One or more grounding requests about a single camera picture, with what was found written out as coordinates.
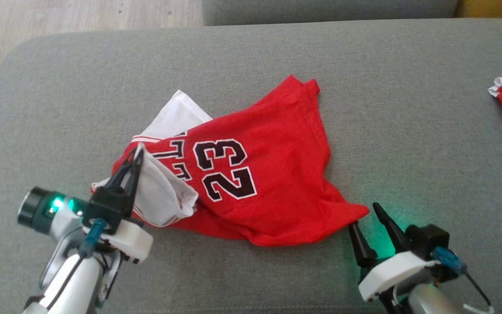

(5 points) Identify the small grey sofa cushion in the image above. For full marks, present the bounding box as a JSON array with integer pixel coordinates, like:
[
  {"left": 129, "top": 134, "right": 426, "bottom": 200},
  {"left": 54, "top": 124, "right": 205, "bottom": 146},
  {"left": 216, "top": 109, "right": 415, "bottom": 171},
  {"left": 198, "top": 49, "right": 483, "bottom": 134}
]
[{"left": 202, "top": 0, "right": 459, "bottom": 26}]

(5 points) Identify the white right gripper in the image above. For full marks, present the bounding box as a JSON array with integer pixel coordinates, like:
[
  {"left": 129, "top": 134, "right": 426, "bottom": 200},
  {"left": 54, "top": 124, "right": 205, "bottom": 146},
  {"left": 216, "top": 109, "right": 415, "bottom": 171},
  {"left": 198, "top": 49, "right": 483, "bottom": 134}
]
[{"left": 348, "top": 202, "right": 439, "bottom": 303}]

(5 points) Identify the teal plug left camera cable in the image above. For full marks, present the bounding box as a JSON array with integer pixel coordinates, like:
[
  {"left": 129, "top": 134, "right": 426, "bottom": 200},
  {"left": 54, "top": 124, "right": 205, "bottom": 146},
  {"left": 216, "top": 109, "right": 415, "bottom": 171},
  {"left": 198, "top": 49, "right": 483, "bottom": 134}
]
[{"left": 33, "top": 218, "right": 108, "bottom": 310}]

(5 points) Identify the teal plug right camera cable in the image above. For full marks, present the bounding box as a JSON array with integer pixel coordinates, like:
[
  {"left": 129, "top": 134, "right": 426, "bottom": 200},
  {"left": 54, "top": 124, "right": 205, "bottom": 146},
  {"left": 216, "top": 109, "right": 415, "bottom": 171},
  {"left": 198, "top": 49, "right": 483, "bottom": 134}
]
[{"left": 433, "top": 246, "right": 494, "bottom": 307}]

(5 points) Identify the teal plug camera cable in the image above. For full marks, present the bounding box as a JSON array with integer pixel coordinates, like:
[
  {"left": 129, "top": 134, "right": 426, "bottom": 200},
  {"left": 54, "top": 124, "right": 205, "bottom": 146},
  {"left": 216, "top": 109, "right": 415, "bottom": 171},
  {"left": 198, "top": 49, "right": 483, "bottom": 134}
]
[
  {"left": 433, "top": 246, "right": 494, "bottom": 307},
  {"left": 33, "top": 218, "right": 108, "bottom": 310}
]

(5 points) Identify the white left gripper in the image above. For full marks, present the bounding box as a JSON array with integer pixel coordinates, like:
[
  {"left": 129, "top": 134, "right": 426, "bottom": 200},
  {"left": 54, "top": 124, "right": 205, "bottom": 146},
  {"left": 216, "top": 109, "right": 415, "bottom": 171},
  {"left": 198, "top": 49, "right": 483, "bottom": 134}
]
[{"left": 83, "top": 147, "right": 154, "bottom": 265}]

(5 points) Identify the red white number 23 jersey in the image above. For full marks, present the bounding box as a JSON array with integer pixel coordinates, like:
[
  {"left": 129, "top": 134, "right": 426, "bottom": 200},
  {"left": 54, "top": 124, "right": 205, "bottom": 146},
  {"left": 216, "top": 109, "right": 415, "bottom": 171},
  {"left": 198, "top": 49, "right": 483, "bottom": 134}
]
[{"left": 91, "top": 74, "right": 370, "bottom": 247}]

